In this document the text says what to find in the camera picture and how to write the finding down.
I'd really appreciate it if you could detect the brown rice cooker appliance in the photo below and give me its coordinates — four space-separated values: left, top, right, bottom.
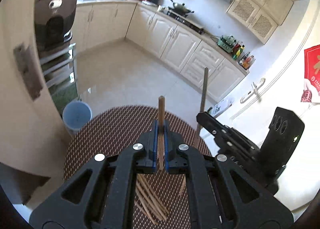
34 0 77 51

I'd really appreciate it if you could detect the metal storage rack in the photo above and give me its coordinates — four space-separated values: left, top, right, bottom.
38 42 79 115

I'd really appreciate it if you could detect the yellow green bottle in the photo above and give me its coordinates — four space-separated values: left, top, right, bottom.
233 45 245 60

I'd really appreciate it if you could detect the red sauce bottle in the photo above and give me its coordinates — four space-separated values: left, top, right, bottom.
242 55 255 70

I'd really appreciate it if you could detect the light blue trash bin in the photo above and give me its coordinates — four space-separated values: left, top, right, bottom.
62 100 93 136

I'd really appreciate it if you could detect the gas stove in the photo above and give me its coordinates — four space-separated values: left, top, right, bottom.
166 10 204 35

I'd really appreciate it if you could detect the red fu door decoration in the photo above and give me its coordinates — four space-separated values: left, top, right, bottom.
301 45 320 104

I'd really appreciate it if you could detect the door strike plate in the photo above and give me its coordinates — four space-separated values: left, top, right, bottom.
13 43 43 101

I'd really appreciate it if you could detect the green kitchen appliance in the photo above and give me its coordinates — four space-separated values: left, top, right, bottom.
217 35 236 53

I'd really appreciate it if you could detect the door handle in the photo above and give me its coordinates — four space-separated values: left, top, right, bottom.
240 78 266 104

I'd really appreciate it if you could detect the brown dotted round placemat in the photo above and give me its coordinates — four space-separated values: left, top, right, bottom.
63 104 213 229

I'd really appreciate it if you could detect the black wok on stove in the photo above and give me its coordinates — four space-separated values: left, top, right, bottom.
169 0 194 16

